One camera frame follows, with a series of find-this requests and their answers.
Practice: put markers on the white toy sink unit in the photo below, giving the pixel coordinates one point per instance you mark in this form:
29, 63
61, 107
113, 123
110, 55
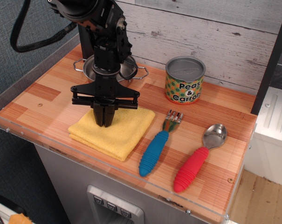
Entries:
264, 154

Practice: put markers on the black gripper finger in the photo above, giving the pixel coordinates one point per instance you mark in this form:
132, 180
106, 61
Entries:
109, 115
99, 113

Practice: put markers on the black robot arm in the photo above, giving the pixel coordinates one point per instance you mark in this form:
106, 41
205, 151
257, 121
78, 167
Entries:
105, 22

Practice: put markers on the small silver metal pot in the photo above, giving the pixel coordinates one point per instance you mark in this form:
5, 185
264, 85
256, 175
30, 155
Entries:
128, 72

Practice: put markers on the grey toy fridge cabinet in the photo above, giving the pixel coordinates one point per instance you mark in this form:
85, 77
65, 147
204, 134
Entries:
94, 192

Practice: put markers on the black vertical post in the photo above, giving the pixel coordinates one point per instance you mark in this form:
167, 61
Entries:
268, 74

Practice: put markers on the clear acrylic table guard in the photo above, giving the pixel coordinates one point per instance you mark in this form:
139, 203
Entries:
23, 178

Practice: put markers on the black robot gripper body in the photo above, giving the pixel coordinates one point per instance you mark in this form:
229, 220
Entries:
105, 91

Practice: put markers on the fork with blue handle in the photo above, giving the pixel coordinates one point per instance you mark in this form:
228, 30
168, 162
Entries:
152, 153

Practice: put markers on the yellow cloth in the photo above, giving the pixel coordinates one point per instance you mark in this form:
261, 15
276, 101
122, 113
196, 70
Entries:
117, 140

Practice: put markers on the spoon with red handle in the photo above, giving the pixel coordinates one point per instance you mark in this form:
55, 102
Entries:
213, 137

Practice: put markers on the peas and carrots can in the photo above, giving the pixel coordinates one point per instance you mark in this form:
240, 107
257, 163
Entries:
184, 79

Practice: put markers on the black and orange object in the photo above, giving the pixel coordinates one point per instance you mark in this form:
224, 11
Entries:
8, 208

